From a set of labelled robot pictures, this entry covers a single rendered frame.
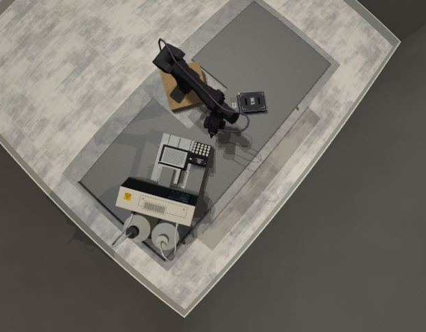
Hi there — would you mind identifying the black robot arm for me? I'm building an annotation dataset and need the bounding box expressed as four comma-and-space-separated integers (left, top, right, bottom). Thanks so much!
153, 43, 239, 136

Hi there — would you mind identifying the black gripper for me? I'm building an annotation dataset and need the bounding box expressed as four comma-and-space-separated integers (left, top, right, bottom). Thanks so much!
204, 116, 226, 129

